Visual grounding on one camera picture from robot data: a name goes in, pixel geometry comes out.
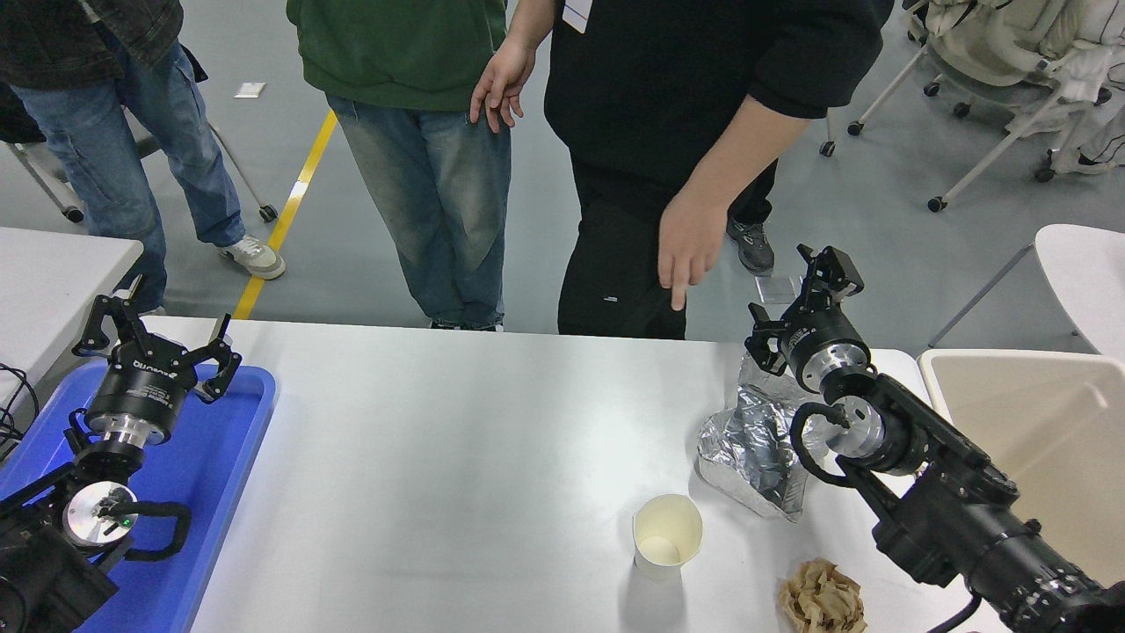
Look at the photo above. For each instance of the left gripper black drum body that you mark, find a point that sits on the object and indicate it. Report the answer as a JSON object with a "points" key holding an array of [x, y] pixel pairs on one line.
{"points": [[141, 387]]}

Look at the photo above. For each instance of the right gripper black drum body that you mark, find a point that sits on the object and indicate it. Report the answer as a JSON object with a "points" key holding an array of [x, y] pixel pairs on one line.
{"points": [[822, 338]]}

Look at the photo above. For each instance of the silver foil tray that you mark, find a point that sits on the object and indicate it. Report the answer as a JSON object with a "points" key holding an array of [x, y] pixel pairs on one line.
{"points": [[747, 448]]}

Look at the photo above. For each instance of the white paper cup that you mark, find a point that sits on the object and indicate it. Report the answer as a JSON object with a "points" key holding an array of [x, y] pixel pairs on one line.
{"points": [[655, 563]]}

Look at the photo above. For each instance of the tan paper ball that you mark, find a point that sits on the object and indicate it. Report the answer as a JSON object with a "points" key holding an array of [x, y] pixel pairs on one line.
{"points": [[822, 602]]}

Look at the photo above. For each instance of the person's right forearm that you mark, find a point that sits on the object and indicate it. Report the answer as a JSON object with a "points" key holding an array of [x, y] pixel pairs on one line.
{"points": [[532, 22]]}

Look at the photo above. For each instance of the person's left forearm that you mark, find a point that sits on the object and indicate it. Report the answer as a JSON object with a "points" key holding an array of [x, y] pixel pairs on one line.
{"points": [[738, 149]]}

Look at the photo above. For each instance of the person's left hand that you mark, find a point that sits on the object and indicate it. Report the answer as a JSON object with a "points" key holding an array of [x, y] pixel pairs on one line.
{"points": [[693, 237]]}

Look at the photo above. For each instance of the person's right hand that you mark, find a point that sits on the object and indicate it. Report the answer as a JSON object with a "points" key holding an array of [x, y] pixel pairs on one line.
{"points": [[503, 88]]}

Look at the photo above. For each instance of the silver floor plate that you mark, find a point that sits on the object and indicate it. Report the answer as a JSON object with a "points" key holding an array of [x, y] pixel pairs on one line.
{"points": [[773, 290]]}

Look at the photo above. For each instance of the white rectangular side table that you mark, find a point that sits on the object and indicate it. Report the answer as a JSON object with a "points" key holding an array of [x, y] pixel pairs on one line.
{"points": [[53, 290]]}

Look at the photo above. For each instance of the blue plastic tray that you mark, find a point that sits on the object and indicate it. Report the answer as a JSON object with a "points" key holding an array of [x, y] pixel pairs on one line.
{"points": [[211, 475]]}

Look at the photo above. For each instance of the grey seat office chair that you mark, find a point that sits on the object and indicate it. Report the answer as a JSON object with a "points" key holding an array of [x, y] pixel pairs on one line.
{"points": [[827, 149]]}

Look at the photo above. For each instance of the grey-legged chair with casters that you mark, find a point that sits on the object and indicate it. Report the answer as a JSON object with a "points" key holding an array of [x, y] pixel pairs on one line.
{"points": [[74, 214]]}

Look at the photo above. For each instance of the large pale beige bin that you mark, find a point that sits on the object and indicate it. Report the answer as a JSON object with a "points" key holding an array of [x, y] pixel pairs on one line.
{"points": [[1037, 413]]}

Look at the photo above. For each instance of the white-framed office chair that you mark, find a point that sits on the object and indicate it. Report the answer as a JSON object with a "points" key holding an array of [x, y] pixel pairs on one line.
{"points": [[993, 88], [1044, 174]]}

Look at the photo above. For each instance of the white rounded table top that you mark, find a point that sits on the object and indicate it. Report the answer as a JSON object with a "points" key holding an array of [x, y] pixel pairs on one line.
{"points": [[1085, 281]]}

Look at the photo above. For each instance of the white paper slip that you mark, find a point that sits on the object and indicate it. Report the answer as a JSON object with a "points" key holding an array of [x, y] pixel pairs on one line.
{"points": [[250, 90]]}

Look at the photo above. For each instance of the cream jacket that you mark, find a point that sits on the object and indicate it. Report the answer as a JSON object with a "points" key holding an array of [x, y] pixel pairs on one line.
{"points": [[993, 35]]}

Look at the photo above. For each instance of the white badge card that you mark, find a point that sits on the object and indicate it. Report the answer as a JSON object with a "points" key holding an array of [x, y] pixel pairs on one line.
{"points": [[577, 13]]}

